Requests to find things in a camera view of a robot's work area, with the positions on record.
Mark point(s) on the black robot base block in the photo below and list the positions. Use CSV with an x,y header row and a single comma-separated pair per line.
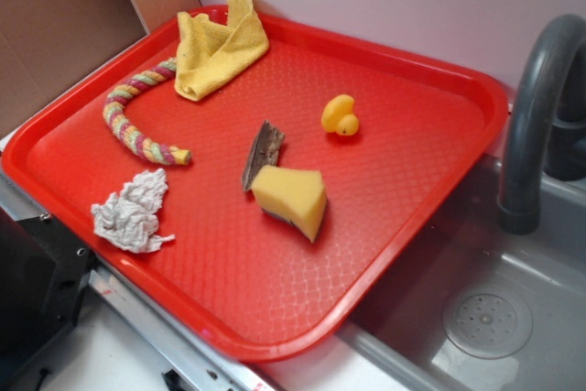
x,y
44,272

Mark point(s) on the yellow rubber duck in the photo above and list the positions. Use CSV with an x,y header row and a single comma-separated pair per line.
x,y
338,116

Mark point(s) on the yellow sponge block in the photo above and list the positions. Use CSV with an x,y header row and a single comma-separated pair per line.
x,y
296,196

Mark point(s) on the brown wood piece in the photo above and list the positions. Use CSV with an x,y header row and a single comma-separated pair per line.
x,y
264,151

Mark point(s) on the red plastic tray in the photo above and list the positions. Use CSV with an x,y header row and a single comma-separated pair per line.
x,y
252,286

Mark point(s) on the yellow folded cloth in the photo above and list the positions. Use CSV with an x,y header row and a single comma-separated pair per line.
x,y
209,54

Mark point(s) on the crumpled white paper towel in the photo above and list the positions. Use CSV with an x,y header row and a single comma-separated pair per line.
x,y
128,219

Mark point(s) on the grey plastic sink basin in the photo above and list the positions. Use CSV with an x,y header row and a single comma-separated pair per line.
x,y
398,325

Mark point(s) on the grey plastic faucet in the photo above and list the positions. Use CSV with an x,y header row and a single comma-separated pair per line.
x,y
546,133

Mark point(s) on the round sink drain cover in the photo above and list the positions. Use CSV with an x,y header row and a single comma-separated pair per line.
x,y
487,321

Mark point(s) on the brown cardboard panel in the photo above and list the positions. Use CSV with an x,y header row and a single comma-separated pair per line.
x,y
47,46

